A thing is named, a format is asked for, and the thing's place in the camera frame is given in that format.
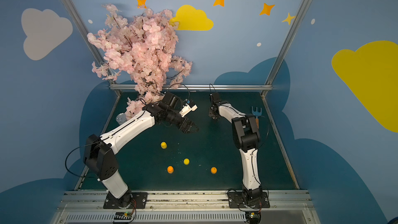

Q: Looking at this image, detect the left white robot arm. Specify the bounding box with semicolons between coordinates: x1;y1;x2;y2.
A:
83;92;198;209

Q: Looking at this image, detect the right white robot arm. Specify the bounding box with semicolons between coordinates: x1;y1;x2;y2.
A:
209;92;270;209

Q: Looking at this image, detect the blue garden fork toy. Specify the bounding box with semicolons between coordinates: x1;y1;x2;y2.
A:
251;106;262;128

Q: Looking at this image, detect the pink cherry blossom tree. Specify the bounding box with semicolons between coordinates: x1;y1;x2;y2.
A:
87;4;192;119

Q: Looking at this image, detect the small circuit board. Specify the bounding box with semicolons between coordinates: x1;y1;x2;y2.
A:
112;212;133;224

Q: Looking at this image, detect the aluminium frame back bar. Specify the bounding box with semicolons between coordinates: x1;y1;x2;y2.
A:
109;84;273;91

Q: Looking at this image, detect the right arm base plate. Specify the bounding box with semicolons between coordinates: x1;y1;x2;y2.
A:
227;188;270;210

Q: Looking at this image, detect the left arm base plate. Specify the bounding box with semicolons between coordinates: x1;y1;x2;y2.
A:
103;190;148;209

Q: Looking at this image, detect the aluminium front rail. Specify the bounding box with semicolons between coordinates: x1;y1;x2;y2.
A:
51;190;320;224

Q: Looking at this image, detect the aluminium frame right post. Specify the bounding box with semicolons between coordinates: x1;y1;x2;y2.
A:
261;0;313;100

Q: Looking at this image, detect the aluminium frame post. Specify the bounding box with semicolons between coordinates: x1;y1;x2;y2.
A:
46;0;122;96
261;0;313;100

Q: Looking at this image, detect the aluminium frame left post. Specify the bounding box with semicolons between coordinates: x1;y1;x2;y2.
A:
46;0;122;96

